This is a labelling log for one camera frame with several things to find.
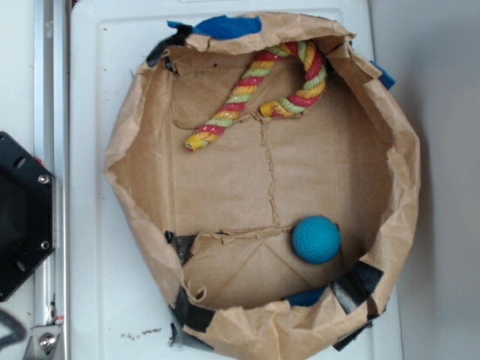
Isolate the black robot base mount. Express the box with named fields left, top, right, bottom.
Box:
left=1, top=131, right=54, bottom=302

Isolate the brown paper bag bin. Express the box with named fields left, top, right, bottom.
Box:
left=105, top=12, right=421, bottom=359

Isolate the multicolored twisted rope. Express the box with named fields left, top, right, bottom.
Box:
left=184, top=39, right=329, bottom=153

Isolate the blue dimpled ball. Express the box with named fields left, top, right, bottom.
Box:
left=292, top=215, right=341, bottom=265

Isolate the metal corner bracket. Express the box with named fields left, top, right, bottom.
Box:
left=22, top=325, right=65, bottom=360

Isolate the aluminium extrusion rail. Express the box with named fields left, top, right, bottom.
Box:
left=34, top=1, right=73, bottom=359

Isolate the white plastic tray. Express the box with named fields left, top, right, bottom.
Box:
left=66, top=1, right=374, bottom=359

